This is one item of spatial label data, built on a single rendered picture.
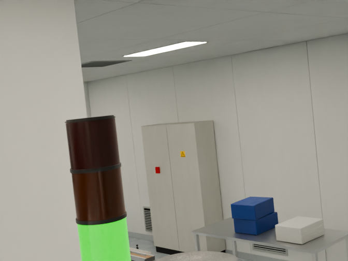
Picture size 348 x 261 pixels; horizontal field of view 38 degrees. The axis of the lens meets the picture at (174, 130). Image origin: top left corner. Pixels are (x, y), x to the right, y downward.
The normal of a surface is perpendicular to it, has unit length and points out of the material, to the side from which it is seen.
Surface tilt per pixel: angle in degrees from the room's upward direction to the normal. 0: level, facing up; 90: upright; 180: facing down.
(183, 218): 90
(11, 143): 90
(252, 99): 90
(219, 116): 90
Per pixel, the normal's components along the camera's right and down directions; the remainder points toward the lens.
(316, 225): 0.67, -0.04
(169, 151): -0.73, 0.11
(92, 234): -0.26, 0.08
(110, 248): 0.35, 0.01
